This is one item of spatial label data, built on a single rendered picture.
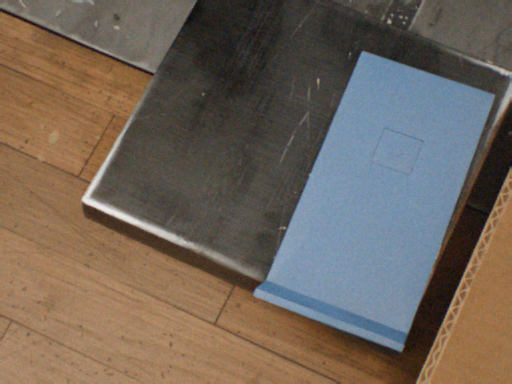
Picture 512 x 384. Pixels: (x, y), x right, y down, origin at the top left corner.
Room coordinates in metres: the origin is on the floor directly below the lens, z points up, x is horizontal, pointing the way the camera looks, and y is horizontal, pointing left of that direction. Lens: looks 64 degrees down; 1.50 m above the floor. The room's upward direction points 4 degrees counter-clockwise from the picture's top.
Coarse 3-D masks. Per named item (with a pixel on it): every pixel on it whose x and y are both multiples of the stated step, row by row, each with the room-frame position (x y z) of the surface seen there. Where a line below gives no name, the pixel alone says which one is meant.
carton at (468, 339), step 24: (504, 192) 0.24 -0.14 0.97; (504, 216) 0.25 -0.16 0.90; (480, 240) 0.22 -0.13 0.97; (504, 240) 0.24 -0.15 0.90; (480, 264) 0.21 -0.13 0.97; (504, 264) 0.23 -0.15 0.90; (480, 288) 0.22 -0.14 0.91; (504, 288) 0.22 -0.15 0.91; (456, 312) 0.18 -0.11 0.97; (480, 312) 0.21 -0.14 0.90; (504, 312) 0.21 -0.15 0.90; (456, 336) 0.19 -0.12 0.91; (480, 336) 0.19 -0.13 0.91; (504, 336) 0.19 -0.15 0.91; (432, 360) 0.16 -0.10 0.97; (456, 360) 0.18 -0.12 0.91; (480, 360) 0.18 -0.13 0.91; (504, 360) 0.18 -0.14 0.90
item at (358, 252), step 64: (384, 64) 0.33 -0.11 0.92; (384, 128) 0.30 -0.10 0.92; (448, 128) 0.30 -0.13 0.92; (320, 192) 0.27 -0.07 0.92; (384, 192) 0.26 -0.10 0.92; (448, 192) 0.26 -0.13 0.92; (320, 256) 0.23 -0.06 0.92; (384, 256) 0.23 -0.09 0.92; (320, 320) 0.19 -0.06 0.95; (384, 320) 0.20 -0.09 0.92
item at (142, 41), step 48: (0, 0) 0.41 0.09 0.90; (48, 0) 0.40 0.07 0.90; (96, 0) 0.40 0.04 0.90; (144, 0) 0.40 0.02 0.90; (192, 0) 0.40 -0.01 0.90; (336, 0) 0.39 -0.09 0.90; (384, 0) 0.39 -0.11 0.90; (432, 0) 0.39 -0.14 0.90; (480, 0) 0.38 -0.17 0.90; (96, 48) 0.37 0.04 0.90; (144, 48) 0.37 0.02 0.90; (480, 48) 0.35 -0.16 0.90; (480, 192) 0.27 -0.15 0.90
